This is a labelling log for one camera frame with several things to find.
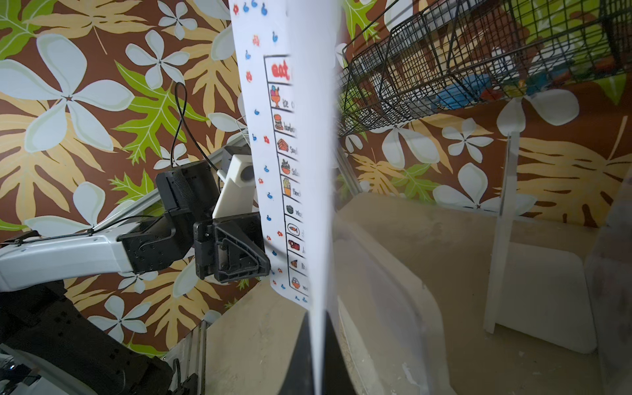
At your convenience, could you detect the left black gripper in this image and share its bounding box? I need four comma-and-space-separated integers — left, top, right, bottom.
194, 212, 271, 284

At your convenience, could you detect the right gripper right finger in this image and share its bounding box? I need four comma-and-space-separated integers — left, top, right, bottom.
323, 313, 356, 395

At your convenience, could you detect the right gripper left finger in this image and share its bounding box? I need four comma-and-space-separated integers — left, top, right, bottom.
278, 313, 314, 395

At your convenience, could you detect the dotted border table menu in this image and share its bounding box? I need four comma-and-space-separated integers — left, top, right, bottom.
229, 1, 337, 394

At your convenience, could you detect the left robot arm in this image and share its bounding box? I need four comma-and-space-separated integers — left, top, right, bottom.
1, 154, 271, 394

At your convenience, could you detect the blue object in rack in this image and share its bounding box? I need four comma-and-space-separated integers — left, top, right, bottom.
437, 74, 491, 110

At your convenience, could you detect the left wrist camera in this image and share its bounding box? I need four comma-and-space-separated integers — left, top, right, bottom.
212, 152, 256, 219

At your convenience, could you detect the black wire rack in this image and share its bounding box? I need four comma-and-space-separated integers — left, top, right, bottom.
338, 1, 631, 137

